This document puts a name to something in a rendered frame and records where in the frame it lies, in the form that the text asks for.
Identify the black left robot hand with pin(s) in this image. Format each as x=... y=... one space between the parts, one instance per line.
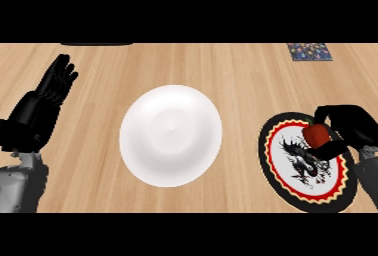
x=37 y=110

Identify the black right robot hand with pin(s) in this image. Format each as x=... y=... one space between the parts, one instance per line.
x=351 y=125

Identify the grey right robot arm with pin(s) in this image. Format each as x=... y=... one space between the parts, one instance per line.
x=368 y=170

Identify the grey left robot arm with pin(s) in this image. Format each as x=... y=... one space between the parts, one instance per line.
x=19 y=181

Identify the black-rimmed patterned plate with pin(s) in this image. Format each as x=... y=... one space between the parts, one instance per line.
x=295 y=173

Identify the plain white plate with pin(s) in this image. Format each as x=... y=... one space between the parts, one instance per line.
x=170 y=135

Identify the blue patterned flat object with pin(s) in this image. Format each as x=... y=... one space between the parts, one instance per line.
x=309 y=51

